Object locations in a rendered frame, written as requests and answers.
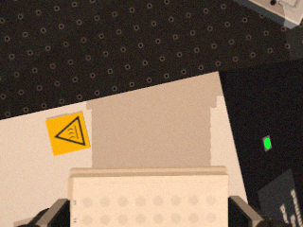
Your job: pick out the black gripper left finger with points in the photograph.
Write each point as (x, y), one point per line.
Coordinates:
(58, 215)

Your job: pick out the dark grey base plate with grid of holes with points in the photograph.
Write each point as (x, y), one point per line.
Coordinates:
(55, 53)

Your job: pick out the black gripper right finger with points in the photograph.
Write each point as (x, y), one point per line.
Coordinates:
(241, 214)

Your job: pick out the beige multiwell plate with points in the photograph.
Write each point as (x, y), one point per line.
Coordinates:
(148, 196)

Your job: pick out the grey benchtop machine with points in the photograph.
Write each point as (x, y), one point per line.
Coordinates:
(248, 119)

